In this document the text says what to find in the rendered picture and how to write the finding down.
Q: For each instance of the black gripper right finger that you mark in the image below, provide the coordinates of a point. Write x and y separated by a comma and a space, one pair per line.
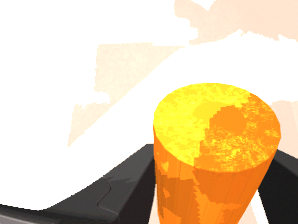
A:
278, 189

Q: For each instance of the orange knob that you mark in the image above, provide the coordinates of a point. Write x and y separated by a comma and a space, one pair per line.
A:
213, 144

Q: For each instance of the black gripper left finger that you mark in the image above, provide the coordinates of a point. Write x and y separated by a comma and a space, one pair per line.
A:
124, 195

